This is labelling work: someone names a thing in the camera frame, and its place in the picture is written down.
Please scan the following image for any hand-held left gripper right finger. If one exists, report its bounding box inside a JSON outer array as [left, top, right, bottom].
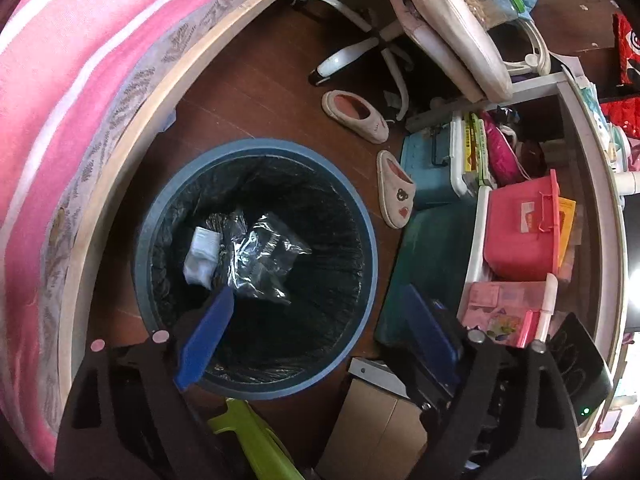
[[398, 284, 586, 480]]

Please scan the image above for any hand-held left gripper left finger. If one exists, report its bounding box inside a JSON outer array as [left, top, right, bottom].
[[52, 286, 251, 480]]

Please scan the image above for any round blue trash bin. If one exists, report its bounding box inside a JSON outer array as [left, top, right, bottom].
[[132, 139, 379, 401]]

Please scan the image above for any grey flat device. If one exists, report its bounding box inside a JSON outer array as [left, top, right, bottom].
[[347, 356, 408, 401]]

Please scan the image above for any pink pencil case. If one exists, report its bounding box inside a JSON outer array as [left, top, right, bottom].
[[457, 280, 551, 350]]

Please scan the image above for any dark green storage box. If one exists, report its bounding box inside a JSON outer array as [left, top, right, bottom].
[[375, 205, 486, 351]]

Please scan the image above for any crumpled white paper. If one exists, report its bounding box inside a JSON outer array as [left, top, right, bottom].
[[182, 227, 223, 290]]

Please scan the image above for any clear plastic wrapper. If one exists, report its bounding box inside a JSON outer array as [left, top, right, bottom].
[[207, 210, 313, 306]]

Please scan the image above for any lime green plastic object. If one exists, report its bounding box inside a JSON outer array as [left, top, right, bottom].
[[206, 397, 306, 480]]

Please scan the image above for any brown cardboard box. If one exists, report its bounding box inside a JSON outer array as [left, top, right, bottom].
[[315, 377, 431, 480]]

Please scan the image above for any pink plastic box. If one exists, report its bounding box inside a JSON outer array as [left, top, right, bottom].
[[482, 170, 561, 283]]

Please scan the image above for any pink slipper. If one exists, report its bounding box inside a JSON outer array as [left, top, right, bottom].
[[376, 150, 417, 230], [321, 89, 390, 145]]

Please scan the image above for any black bin liner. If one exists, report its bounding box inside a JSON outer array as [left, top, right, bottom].
[[150, 155, 366, 376]]

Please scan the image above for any black drawing tablet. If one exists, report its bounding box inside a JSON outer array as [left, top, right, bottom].
[[547, 312, 613, 431]]

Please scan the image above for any teal storage case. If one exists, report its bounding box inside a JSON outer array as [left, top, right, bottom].
[[400, 125, 476, 211]]

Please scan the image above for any orange paper packet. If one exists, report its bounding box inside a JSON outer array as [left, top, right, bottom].
[[555, 197, 577, 261]]

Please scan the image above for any magenta bag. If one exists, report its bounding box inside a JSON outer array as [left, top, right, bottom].
[[480, 112, 526, 186]]

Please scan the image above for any yellow green book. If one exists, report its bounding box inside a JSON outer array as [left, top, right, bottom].
[[450, 110, 496, 196]]

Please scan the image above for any white desk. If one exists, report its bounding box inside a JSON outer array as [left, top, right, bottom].
[[405, 72, 631, 441]]

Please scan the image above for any patterned mattress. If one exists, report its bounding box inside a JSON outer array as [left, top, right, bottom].
[[40, 0, 311, 441]]

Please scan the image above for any white office chair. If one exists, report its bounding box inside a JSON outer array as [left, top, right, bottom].
[[292, 0, 552, 122]]

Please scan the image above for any pink seat cushion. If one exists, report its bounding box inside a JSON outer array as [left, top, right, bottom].
[[387, 0, 515, 106]]

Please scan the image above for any pink striped bed sheet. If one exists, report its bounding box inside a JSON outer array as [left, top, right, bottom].
[[0, 0, 321, 471]]

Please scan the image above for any clear jar with green lid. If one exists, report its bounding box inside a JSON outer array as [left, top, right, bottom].
[[460, 0, 526, 31]]

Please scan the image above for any red patterned packet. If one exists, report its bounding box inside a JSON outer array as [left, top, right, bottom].
[[612, 12, 640, 86]]

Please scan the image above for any wooden bed frame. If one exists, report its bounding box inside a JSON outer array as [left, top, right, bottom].
[[57, 0, 326, 411]]

